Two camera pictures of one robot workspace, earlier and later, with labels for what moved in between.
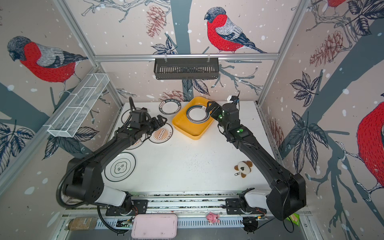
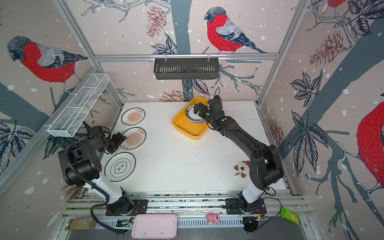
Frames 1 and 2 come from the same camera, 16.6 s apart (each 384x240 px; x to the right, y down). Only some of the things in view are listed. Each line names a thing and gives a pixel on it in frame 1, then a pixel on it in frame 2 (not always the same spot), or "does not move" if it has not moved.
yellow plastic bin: [194, 130] does not move
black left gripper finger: [157, 127] → [123, 138]
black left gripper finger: [160, 118] → [122, 137]
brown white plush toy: [244, 167] does not move
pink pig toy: [212, 218] does not move
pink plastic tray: [155, 226] does not move
